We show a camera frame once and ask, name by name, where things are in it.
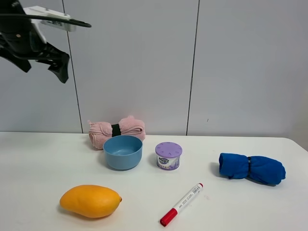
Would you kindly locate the yellow mango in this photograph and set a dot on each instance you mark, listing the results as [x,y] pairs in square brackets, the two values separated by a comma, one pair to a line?
[91,201]

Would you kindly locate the blue plastic bowl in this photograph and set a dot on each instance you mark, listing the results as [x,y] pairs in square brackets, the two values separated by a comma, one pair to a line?
[123,152]

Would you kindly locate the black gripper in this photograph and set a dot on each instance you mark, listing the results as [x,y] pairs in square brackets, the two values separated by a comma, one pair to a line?
[20,41]

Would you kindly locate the blue rolled cloth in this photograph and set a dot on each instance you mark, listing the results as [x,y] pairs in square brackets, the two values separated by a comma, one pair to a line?
[258,168]

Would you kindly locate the red white marker pen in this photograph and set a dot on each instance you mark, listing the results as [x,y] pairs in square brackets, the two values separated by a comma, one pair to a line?
[181,204]

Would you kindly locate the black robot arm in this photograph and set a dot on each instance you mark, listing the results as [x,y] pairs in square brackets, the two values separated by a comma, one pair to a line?
[12,10]

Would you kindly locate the pink rolled towel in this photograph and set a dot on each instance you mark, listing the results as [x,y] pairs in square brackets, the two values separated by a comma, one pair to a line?
[100,132]

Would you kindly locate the purple lidded air freshener can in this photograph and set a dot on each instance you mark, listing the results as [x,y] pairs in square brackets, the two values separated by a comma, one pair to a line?
[168,155]

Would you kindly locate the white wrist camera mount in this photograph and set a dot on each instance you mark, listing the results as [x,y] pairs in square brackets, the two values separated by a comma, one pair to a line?
[41,11]

